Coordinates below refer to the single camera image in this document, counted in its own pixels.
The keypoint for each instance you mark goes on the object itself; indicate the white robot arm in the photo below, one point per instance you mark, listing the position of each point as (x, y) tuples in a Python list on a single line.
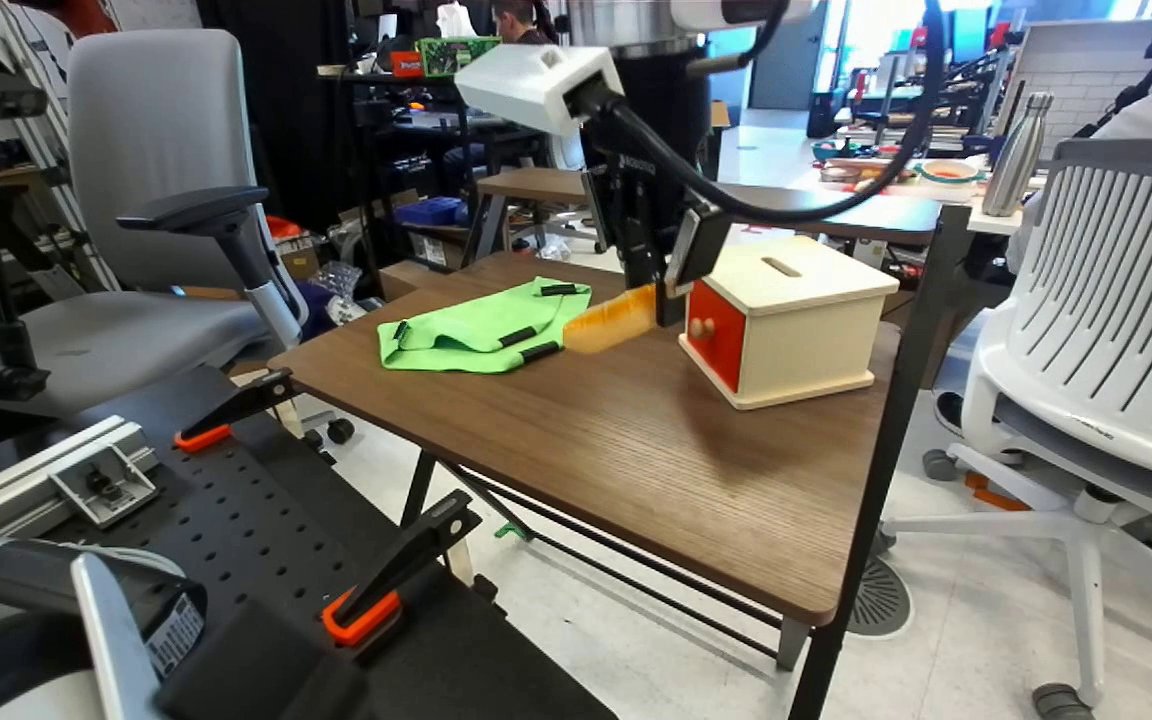
[(544, 90)]

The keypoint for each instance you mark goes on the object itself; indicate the white ribbed chair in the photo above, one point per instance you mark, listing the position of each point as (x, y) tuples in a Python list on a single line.
[(1059, 396)]

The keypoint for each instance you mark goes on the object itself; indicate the grey office chair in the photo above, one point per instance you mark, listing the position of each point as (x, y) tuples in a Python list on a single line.
[(166, 176)]

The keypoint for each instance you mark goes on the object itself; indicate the white wooden box red drawer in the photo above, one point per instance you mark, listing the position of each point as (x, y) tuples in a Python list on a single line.
[(785, 322)]

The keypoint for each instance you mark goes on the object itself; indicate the green fabric bag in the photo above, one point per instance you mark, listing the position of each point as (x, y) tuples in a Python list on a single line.
[(486, 333)]

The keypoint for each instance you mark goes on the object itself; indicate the black perforated board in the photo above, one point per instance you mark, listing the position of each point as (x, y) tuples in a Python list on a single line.
[(275, 537)]

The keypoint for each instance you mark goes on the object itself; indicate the black orange clamp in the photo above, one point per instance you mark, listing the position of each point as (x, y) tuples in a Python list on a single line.
[(242, 403), (370, 605)]

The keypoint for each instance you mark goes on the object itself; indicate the black orange clamp far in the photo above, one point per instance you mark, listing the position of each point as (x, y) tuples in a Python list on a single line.
[(242, 403)]

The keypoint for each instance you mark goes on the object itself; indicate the black orange clamp near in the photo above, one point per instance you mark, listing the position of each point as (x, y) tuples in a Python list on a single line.
[(370, 605)]

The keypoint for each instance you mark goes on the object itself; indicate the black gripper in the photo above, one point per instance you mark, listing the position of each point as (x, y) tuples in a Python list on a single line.
[(650, 207)]

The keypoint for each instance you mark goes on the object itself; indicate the tan bread loaf object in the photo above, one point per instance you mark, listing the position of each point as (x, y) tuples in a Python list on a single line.
[(614, 322)]

